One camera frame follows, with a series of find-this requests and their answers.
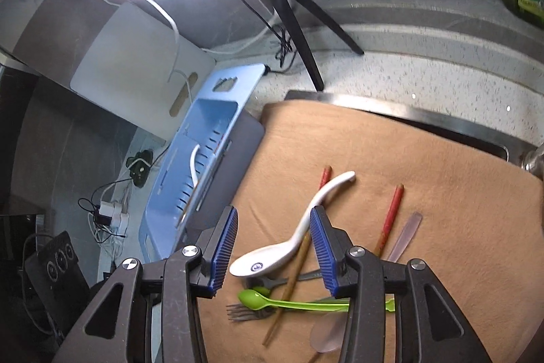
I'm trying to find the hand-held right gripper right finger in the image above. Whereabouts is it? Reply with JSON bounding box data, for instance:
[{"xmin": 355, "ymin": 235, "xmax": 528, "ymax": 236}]
[{"xmin": 309, "ymin": 205, "xmax": 494, "ymax": 363}]

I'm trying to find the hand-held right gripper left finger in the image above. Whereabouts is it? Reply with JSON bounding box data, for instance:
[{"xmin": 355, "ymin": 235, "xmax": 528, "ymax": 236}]
[{"xmin": 51, "ymin": 205, "xmax": 239, "ymax": 363}]

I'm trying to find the white ceramic soup spoon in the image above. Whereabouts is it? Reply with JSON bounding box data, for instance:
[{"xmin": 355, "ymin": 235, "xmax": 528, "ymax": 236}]
[{"xmin": 229, "ymin": 171, "xmax": 357, "ymax": 278}]

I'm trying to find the metal spoon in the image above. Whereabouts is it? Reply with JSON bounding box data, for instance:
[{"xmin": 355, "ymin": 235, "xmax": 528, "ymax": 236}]
[{"xmin": 245, "ymin": 269, "xmax": 323, "ymax": 296}]

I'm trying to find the green plastic spoon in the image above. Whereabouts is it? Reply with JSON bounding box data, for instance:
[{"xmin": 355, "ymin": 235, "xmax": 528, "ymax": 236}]
[{"xmin": 237, "ymin": 289, "xmax": 395, "ymax": 313}]

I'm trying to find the metal fork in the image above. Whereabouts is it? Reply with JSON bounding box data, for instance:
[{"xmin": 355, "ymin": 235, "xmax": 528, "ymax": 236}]
[{"xmin": 226, "ymin": 295, "xmax": 336, "ymax": 323}]

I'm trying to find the translucent plastic spoon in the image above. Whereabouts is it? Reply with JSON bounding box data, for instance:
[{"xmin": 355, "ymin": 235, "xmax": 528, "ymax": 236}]
[{"xmin": 309, "ymin": 212, "xmax": 423, "ymax": 353}]

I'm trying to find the blue plastic drain basket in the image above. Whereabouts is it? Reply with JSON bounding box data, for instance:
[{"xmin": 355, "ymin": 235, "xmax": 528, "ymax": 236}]
[{"xmin": 139, "ymin": 64, "xmax": 267, "ymax": 262}]

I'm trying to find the slim white plastic spoon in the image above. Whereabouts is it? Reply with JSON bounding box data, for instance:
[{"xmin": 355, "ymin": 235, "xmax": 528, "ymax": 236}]
[{"xmin": 190, "ymin": 145, "xmax": 202, "ymax": 194}]

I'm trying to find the white power strip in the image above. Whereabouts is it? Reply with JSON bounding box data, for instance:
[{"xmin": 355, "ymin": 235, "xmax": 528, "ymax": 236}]
[{"xmin": 89, "ymin": 199, "xmax": 130, "ymax": 238}]

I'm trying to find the black plug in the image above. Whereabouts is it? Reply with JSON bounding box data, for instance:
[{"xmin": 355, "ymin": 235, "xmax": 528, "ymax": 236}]
[{"xmin": 127, "ymin": 149, "xmax": 154, "ymax": 188}]

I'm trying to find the tan cloth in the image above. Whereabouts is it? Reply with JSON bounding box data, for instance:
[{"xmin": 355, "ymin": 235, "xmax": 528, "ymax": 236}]
[{"xmin": 198, "ymin": 99, "xmax": 544, "ymax": 363}]

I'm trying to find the stainless steel sink rim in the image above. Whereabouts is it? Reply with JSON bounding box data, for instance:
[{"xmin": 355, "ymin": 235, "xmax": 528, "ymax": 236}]
[{"xmin": 284, "ymin": 90, "xmax": 511, "ymax": 162}]

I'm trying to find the black device with dials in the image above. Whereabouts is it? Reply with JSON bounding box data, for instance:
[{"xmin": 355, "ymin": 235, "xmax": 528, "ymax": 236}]
[{"xmin": 23, "ymin": 230, "xmax": 92, "ymax": 338}]

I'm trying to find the white cutting board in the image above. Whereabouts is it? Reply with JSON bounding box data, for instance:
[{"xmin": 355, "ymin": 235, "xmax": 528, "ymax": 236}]
[{"xmin": 69, "ymin": 2, "xmax": 217, "ymax": 143}]

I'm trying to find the black tripod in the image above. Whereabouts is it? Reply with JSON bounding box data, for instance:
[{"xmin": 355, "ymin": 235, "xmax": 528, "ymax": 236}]
[{"xmin": 249, "ymin": 0, "xmax": 365, "ymax": 92}]

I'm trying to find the metal faucet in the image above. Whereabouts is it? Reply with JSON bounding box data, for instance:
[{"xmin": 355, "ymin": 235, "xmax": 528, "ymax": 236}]
[{"xmin": 519, "ymin": 146, "xmax": 544, "ymax": 177}]

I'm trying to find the tangled black cable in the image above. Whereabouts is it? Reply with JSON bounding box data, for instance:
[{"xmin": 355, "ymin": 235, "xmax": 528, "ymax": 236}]
[{"xmin": 223, "ymin": 0, "xmax": 298, "ymax": 75}]

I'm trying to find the white cable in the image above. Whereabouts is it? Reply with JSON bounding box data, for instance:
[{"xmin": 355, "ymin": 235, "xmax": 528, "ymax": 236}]
[{"xmin": 144, "ymin": 0, "xmax": 281, "ymax": 92}]

